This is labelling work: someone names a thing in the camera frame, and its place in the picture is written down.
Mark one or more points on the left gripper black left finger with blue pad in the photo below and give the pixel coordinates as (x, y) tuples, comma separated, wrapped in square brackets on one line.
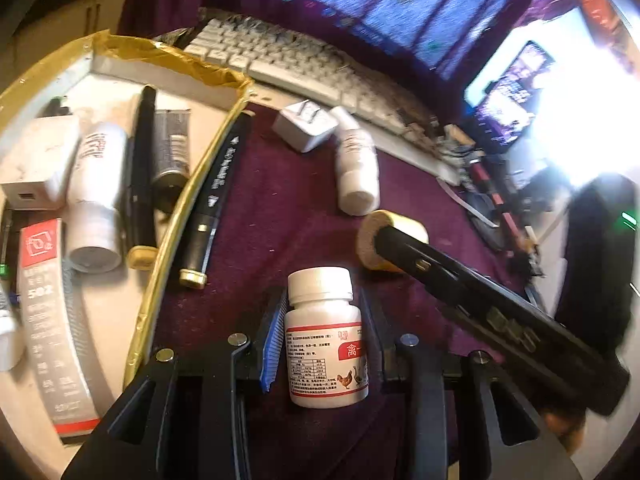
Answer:
[(182, 417)]

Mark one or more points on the red white glue box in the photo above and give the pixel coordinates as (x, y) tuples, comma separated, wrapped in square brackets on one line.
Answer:
[(67, 370)]

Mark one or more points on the black marker pen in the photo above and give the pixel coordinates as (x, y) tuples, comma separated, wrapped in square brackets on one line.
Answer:
[(138, 212)]

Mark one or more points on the maroon table cloth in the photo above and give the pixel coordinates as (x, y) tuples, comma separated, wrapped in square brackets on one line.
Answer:
[(282, 216)]

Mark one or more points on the white computer keyboard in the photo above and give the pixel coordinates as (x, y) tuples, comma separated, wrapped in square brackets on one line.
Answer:
[(301, 66)]

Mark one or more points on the white bottle red label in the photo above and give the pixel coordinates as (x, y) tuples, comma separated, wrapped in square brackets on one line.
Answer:
[(12, 346)]

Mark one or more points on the silver grey tube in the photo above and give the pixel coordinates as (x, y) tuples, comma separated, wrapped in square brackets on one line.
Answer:
[(171, 158)]

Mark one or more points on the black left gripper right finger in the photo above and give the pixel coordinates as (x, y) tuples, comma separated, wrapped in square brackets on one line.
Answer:
[(462, 409)]

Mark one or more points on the beige cabinet doors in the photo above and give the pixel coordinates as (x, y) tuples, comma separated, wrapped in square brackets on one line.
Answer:
[(35, 41)]

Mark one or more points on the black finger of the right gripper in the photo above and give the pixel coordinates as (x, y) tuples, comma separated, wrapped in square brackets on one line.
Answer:
[(523, 334)]

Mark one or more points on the yellow tape roll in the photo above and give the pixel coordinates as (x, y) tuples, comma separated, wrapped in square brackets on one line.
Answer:
[(381, 237)]

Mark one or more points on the smartphone on stand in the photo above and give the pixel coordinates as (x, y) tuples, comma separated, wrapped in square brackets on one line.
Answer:
[(510, 104)]

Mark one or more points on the white spray bottle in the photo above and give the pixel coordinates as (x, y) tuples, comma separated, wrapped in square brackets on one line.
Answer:
[(93, 240)]

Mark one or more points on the white power adapter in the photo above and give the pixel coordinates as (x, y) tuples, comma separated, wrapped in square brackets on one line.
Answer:
[(35, 172)]

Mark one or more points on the person's right hand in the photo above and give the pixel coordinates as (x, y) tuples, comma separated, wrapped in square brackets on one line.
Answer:
[(568, 427)]

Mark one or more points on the white charger plug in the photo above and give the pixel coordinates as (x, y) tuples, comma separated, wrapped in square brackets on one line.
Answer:
[(304, 125)]

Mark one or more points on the white pill bottle chicken label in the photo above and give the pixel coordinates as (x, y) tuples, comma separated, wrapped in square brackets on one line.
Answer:
[(325, 350)]

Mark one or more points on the black marker yellow cap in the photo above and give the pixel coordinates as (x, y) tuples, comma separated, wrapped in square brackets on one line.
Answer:
[(204, 220)]

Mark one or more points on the black marker green end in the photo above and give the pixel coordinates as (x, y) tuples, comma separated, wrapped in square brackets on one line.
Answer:
[(6, 223)]

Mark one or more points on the orange bag on hooks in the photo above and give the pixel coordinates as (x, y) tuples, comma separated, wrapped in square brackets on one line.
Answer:
[(609, 32)]

